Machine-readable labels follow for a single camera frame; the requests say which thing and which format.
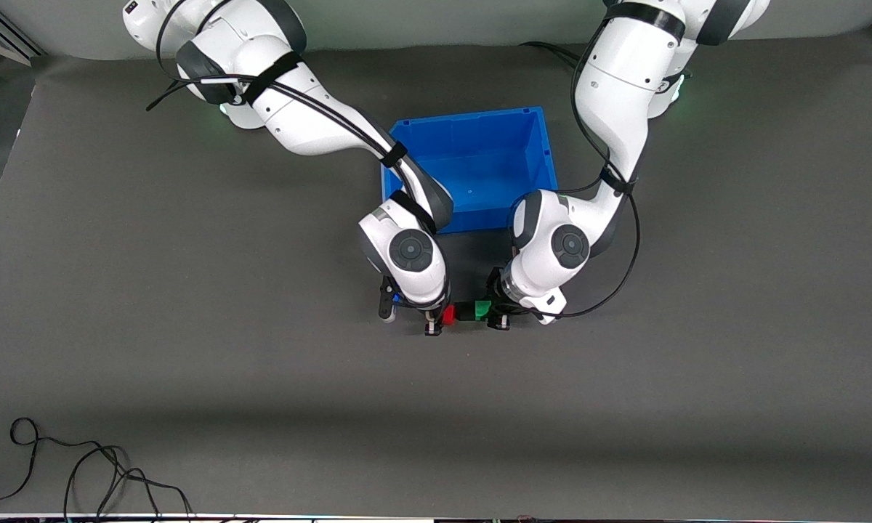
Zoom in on blue plastic storage bin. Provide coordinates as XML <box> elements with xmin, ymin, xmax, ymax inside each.
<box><xmin>381</xmin><ymin>107</ymin><xmax>559</xmax><ymax>235</ymax></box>

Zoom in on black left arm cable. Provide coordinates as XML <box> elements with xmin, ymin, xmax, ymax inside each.
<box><xmin>545</xmin><ymin>29</ymin><xmax>642</xmax><ymax>320</ymax></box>

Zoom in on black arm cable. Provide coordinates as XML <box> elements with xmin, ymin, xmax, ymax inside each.
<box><xmin>145</xmin><ymin>0</ymin><xmax>451</xmax><ymax>233</ymax></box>
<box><xmin>545</xmin><ymin>29</ymin><xmax>642</xmax><ymax>320</ymax></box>

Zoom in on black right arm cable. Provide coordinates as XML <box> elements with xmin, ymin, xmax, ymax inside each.
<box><xmin>145</xmin><ymin>0</ymin><xmax>451</xmax><ymax>233</ymax></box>

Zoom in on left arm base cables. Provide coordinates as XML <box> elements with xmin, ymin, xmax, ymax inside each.
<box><xmin>520</xmin><ymin>41</ymin><xmax>591</xmax><ymax>70</ymax></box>

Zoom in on loose black cable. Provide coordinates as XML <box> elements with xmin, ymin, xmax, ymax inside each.
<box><xmin>0</xmin><ymin>417</ymin><xmax>193</xmax><ymax>519</ymax></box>

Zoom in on grey metal frame rail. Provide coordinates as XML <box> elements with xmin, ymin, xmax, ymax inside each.
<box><xmin>0</xmin><ymin>6</ymin><xmax>44</xmax><ymax>68</ymax></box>

